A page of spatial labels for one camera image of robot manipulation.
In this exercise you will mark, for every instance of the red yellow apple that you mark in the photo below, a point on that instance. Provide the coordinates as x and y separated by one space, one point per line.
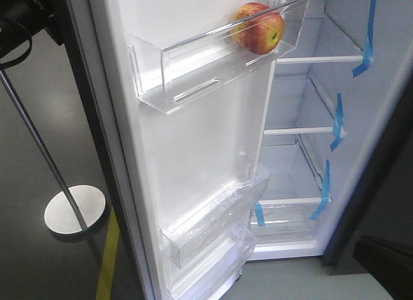
261 34

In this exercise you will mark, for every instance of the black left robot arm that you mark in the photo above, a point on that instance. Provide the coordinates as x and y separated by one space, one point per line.
20 21

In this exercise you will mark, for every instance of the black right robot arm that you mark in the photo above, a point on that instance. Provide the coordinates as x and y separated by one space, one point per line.
390 263

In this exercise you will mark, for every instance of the fridge door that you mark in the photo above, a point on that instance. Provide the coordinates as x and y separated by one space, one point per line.
163 166

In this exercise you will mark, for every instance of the upper clear door bin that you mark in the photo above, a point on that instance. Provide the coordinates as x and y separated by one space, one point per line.
168 78

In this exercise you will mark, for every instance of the clear door bin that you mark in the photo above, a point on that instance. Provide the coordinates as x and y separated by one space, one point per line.
214 265
185 239
168 78

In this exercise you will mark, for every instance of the middle clear door bin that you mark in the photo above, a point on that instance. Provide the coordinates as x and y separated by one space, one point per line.
185 239

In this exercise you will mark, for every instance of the lower clear door bin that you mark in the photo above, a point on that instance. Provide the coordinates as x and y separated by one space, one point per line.
214 265

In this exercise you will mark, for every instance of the silver floor stand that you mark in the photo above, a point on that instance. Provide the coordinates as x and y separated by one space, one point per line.
75 210

